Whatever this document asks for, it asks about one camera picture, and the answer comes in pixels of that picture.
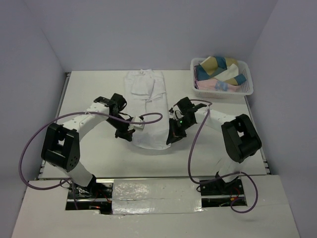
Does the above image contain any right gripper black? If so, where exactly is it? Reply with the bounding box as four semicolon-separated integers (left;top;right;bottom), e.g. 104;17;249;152
167;116;195;145

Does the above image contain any silver foil tape panel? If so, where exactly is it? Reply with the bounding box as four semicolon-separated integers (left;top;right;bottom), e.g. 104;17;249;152
112;178;203;215

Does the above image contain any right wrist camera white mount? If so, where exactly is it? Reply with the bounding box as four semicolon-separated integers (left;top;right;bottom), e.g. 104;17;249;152
169;105;183;120

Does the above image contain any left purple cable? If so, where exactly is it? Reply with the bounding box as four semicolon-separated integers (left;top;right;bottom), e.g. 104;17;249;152
19;112;163;211

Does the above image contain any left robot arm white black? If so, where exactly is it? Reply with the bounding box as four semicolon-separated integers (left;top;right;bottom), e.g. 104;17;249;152
41;93;135;198

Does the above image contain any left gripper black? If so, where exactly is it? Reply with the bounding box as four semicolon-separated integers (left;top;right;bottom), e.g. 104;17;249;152
105;114;135;141

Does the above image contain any white plastic basket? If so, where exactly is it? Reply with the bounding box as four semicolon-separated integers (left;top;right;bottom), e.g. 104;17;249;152
190;57;254;99

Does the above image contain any colourful patchwork shirt in basket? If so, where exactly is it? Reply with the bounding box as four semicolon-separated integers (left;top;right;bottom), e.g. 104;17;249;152
194;57;240;77

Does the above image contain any white long sleeve shirt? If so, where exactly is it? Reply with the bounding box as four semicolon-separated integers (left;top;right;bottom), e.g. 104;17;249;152
124;69;170;150

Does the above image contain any pink shirt in basket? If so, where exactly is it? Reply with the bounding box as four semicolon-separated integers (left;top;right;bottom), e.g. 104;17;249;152
195;72;247;92

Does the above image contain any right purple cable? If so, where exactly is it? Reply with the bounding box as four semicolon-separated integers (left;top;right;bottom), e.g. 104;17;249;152
188;99;259;214

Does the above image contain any purple cable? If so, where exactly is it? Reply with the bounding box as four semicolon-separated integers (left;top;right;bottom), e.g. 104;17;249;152
188;99;259;214
19;112;163;211

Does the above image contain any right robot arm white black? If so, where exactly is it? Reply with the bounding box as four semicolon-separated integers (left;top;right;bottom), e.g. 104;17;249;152
166;97;262;194

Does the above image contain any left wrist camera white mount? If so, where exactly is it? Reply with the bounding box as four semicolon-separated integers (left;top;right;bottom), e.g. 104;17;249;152
130;117;145;131

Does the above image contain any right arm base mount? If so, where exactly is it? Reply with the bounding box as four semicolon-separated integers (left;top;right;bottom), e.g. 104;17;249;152
196;177;247;208

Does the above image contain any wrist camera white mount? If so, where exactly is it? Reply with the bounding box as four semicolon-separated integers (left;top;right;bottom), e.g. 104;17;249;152
169;105;183;120
130;117;145;131

